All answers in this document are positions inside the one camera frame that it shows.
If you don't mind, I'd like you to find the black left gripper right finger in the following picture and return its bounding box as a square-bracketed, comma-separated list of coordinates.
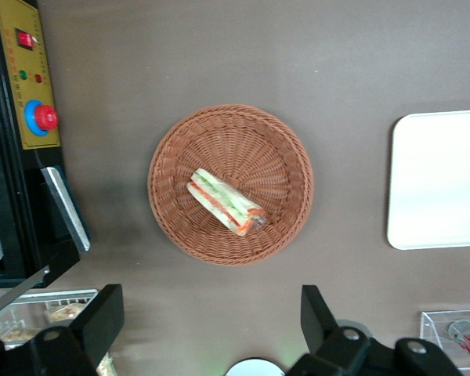
[285, 284, 463, 376]

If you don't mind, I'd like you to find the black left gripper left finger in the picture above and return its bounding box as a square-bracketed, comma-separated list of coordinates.
[0, 284, 125, 376]

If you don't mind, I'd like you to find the triangle sandwich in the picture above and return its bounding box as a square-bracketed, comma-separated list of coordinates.
[186, 167, 268, 237]

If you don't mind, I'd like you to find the round brown wicker basket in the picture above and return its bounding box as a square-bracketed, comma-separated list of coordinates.
[147, 103, 316, 267]

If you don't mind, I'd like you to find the beige rectangular plastic tray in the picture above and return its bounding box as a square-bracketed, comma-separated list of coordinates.
[386, 109, 470, 251]

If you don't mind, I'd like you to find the silver metal lid bar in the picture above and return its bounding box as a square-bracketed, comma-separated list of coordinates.
[0, 265, 51, 322]

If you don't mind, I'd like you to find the clear acrylic bottle rack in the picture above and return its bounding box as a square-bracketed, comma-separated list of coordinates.
[419, 309, 470, 371]

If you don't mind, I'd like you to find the black appliance with yellow panel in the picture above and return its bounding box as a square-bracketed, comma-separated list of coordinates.
[0, 0, 92, 290]

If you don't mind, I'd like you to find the red emergency stop button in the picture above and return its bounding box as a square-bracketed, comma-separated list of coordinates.
[24, 99, 60, 137]

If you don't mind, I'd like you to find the white wire snack rack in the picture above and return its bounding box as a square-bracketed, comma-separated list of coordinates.
[0, 288, 115, 376]

